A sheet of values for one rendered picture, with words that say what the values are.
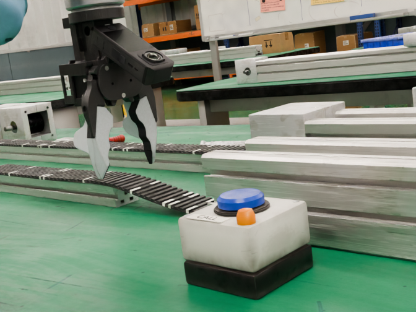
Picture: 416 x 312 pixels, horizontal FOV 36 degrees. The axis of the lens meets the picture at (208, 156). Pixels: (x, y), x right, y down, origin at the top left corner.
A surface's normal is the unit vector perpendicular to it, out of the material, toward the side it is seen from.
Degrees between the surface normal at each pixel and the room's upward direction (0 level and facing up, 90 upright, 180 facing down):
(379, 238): 90
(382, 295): 0
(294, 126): 90
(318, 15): 90
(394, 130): 90
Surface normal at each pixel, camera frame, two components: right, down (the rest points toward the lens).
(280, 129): -0.68, 0.22
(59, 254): -0.13, -0.97
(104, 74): 0.73, 0.04
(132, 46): 0.25, -0.80
